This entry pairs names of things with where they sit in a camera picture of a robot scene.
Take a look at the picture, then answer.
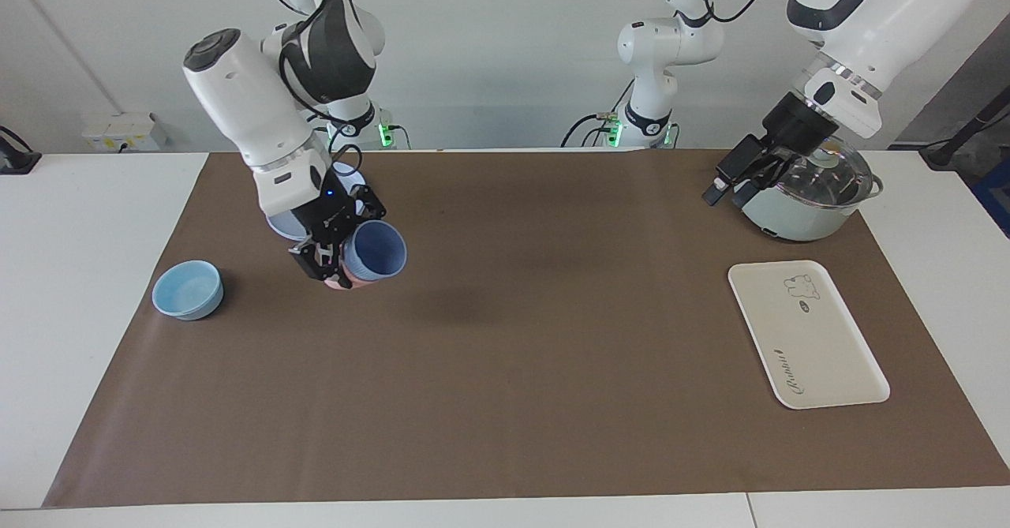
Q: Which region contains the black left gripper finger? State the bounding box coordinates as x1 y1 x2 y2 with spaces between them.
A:
702 135 765 207
746 157 795 197

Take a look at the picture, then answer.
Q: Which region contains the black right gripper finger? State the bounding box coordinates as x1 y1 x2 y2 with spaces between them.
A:
351 185 387 221
288 238 352 289

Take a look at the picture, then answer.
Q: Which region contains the pink cup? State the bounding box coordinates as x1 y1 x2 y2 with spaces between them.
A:
325 264 378 293

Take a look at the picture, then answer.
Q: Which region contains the blue ribbed cup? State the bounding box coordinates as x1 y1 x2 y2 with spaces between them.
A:
343 221 408 281

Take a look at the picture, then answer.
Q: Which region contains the cream rectangular rabbit tray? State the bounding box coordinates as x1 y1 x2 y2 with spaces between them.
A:
728 260 891 410

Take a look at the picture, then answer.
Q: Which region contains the pale green electric pot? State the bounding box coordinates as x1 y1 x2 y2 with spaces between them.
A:
730 141 885 242

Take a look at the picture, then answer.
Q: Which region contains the periwinkle blue plate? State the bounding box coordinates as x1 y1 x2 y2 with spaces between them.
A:
266 161 366 242

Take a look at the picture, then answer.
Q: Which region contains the glass pot lid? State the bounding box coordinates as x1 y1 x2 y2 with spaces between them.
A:
777 143 875 209

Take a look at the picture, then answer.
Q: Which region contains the light blue bowl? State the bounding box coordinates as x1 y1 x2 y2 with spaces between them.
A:
151 260 225 322

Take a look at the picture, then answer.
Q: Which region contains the black stand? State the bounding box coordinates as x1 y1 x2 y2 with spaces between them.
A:
919 106 1010 170

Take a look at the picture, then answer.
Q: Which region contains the blue crate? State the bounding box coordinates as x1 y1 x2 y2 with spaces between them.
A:
972 157 1010 238

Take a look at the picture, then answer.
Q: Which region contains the brown paper table mat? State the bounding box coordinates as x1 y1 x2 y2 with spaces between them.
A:
43 149 1010 509

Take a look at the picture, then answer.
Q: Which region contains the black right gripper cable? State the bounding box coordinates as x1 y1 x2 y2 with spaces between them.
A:
256 0 365 189

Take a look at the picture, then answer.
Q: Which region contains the black left base cable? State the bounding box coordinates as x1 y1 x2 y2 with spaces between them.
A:
561 111 626 148

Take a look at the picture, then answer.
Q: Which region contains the white wall socket box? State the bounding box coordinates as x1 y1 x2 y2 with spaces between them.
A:
81 112 169 152

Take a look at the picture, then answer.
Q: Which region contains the black desk mount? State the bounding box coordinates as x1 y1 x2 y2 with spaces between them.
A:
0 125 43 175

